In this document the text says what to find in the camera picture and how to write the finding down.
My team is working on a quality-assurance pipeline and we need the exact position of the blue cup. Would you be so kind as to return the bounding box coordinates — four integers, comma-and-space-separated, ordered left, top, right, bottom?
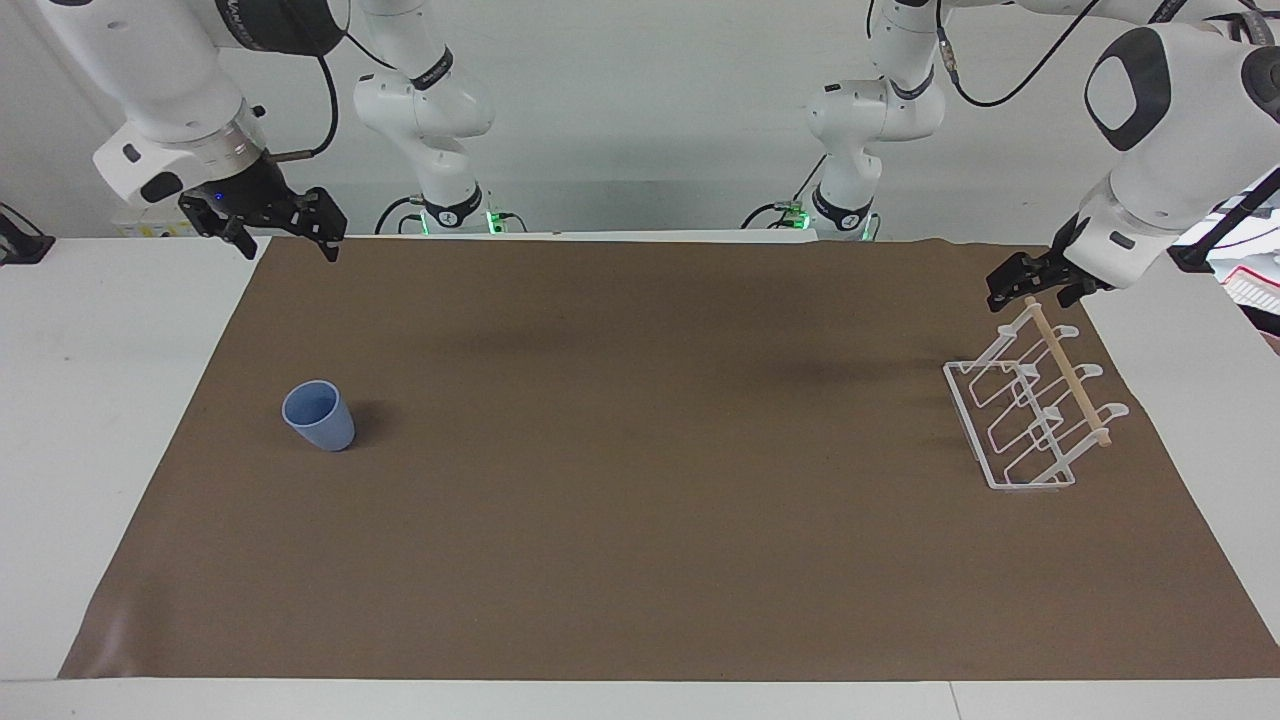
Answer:
281, 379, 357, 453

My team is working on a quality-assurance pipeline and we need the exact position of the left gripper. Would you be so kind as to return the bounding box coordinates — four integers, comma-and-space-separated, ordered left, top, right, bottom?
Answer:
986, 213, 1114, 314

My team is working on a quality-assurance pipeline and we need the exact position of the black cable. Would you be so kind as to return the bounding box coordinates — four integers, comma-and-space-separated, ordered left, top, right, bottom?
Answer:
741, 153, 832, 230
934, 0, 1103, 109
374, 194, 425, 237
262, 50, 342, 164

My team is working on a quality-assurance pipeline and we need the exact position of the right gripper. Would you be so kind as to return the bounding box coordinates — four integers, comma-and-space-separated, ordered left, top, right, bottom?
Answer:
179, 152, 349, 264

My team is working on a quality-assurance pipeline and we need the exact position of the white wire cup holder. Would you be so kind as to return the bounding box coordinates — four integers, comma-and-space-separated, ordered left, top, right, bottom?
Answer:
942, 295, 1131, 492

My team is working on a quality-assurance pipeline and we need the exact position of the black stand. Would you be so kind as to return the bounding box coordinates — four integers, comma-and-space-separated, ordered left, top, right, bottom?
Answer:
1168, 166, 1280, 273
0, 202, 57, 267

